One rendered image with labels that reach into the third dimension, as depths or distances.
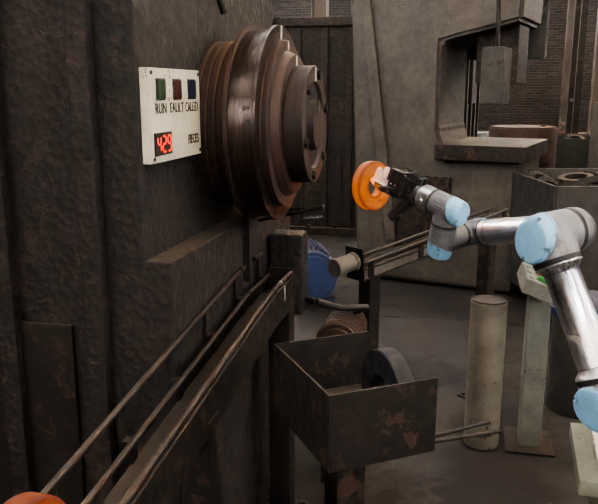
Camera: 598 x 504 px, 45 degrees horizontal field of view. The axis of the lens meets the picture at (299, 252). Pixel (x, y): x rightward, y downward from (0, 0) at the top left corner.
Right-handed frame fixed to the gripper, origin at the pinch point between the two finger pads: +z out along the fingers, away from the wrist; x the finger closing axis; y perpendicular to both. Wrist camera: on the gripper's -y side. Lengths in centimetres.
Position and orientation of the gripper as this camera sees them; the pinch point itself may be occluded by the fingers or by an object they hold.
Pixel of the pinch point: (372, 179)
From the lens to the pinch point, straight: 228.9
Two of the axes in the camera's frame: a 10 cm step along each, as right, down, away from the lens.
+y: 1.7, -9.0, -3.9
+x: -7.5, 1.4, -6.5
